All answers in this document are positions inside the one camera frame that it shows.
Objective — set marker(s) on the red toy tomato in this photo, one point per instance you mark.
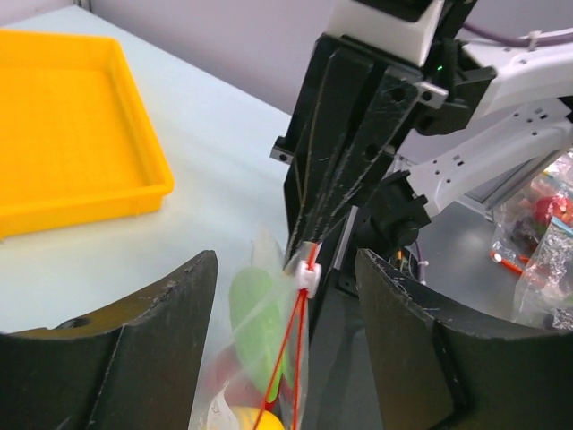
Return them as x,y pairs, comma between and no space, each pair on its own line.
230,376

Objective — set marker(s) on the plastic bag of snacks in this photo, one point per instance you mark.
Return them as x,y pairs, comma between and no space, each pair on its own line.
533,238

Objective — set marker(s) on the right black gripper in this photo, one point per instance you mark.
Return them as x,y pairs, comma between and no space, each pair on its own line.
354,112

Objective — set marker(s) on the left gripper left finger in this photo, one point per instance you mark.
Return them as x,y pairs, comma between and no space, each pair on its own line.
133,364

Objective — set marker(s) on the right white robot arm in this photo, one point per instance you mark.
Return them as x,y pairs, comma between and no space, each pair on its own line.
524,112

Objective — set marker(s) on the green toy cucumber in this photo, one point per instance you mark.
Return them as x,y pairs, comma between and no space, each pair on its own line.
260,305

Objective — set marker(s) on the yellow plastic tray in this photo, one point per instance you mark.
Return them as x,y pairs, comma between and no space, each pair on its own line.
77,144

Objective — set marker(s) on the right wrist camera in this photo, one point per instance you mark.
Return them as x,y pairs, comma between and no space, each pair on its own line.
407,40

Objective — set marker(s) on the aluminium front rail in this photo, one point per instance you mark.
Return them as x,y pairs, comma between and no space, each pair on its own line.
486,198

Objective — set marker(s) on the clear zip top bag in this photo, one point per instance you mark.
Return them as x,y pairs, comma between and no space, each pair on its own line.
286,409

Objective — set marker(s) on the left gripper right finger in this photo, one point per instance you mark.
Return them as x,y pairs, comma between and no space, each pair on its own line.
438,364

